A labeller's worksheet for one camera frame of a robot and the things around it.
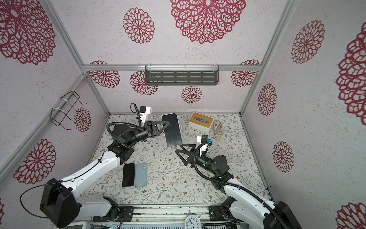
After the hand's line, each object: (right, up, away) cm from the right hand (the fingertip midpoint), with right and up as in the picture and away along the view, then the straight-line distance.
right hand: (179, 148), depth 63 cm
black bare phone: (-31, -20, +23) cm, 44 cm away
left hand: (-4, +10, 0) cm, 11 cm away
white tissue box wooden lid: (+15, +13, +46) cm, 50 cm away
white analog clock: (+6, -36, +5) cm, 37 cm away
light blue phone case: (-25, -21, +27) cm, 42 cm away
